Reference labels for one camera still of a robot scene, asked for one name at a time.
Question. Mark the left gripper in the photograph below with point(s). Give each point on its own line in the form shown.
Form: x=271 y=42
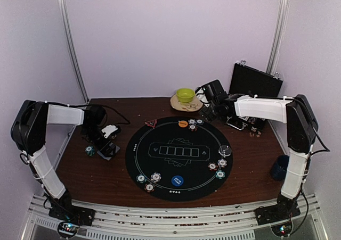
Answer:
x=107 y=142

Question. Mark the green fifty chip bottom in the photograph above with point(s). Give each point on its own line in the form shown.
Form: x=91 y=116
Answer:
x=141 y=178

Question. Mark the black hundred chip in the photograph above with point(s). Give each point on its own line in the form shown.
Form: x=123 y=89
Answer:
x=193 y=127
x=149 y=187

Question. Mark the green chip stack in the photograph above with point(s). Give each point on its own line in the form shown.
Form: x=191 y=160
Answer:
x=90 y=151

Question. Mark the red triangular token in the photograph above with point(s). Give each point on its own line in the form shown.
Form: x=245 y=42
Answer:
x=151 y=123

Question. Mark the green plastic bowl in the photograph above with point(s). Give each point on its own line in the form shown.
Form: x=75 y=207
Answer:
x=185 y=95

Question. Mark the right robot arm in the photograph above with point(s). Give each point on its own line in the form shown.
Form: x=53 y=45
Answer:
x=302 y=132

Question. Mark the black hundred chip top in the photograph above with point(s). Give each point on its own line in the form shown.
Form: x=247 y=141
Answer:
x=193 y=127

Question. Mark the beige bird plate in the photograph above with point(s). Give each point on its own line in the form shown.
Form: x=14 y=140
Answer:
x=193 y=106

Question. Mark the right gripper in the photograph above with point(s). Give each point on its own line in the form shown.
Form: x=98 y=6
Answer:
x=206 y=115

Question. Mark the aluminium front rail frame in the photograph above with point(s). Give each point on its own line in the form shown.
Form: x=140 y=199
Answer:
x=213 y=222

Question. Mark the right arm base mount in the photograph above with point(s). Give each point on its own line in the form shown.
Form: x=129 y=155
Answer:
x=281 y=223

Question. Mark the blue ten chip bottom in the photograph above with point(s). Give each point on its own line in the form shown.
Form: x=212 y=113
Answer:
x=155 y=177

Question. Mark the black hundred chip bottom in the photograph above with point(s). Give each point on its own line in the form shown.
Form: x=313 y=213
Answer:
x=149 y=187

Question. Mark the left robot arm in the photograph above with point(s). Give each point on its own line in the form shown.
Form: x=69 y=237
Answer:
x=29 y=134

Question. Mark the black poker chip case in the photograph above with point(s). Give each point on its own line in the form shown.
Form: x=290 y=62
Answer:
x=247 y=80

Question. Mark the right aluminium post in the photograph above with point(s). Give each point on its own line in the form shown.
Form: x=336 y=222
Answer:
x=278 y=35

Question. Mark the aluminium post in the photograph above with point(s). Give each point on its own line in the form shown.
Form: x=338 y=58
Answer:
x=72 y=50
x=278 y=35

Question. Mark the left aluminium post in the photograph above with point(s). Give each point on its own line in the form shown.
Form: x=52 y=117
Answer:
x=72 y=50

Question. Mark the blue small blind button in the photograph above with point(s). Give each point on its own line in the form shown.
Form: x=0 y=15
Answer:
x=177 y=181

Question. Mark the round black poker mat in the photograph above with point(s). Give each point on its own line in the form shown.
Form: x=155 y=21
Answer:
x=171 y=150

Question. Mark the blue fifty chip top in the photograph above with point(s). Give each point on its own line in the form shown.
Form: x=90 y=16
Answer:
x=199 y=122

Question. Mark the orange big blind button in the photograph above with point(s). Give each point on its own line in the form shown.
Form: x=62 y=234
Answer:
x=183 y=123

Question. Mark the clear dealer button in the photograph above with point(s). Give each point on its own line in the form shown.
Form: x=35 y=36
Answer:
x=225 y=150

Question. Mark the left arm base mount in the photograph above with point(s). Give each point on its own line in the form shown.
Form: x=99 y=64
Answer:
x=71 y=222

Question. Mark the dark blue mug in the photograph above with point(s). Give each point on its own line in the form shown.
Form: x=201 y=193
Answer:
x=279 y=168

